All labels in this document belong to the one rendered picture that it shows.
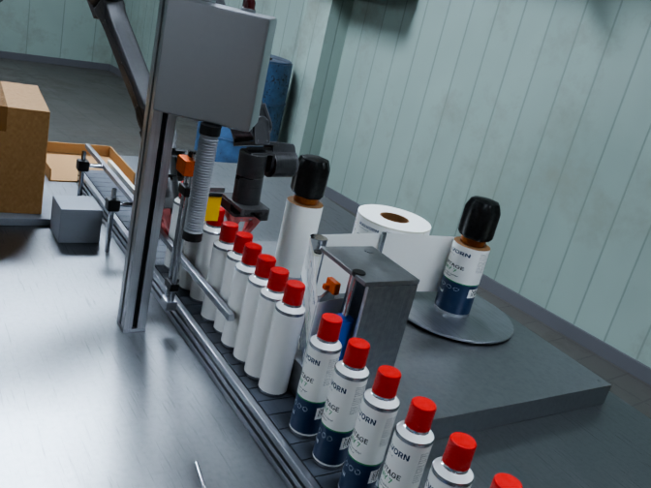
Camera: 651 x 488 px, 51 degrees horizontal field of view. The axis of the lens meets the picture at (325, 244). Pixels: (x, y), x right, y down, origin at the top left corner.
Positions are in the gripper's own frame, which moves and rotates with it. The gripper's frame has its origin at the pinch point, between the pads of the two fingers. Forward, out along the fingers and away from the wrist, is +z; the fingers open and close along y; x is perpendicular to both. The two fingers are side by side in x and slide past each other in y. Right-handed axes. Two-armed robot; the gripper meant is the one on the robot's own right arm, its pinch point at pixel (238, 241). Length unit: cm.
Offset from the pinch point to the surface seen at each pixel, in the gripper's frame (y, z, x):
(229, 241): -9.1, -4.1, 7.1
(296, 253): 7.2, 6.6, -19.9
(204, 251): -0.8, 1.5, 7.8
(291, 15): 422, -26, -245
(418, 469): -70, 2, 8
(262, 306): -28.9, -0.6, 9.4
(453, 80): 227, -13, -265
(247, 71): -14.9, -37.4, 11.9
